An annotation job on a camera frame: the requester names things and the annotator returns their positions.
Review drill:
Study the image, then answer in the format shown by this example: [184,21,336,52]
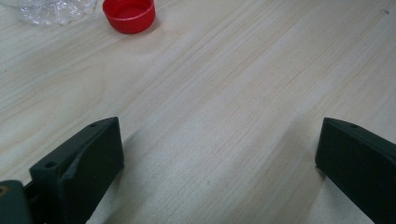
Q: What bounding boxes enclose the clear plastic bottle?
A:
[0,0,98,27]

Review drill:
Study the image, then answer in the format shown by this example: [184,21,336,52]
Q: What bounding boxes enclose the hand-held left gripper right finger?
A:
[314,117,396,224]

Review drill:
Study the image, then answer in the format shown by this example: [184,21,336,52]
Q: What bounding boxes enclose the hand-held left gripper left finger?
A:
[23,116,125,224]

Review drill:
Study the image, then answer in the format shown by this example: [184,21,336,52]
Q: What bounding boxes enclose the red bottle cap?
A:
[102,0,156,35]

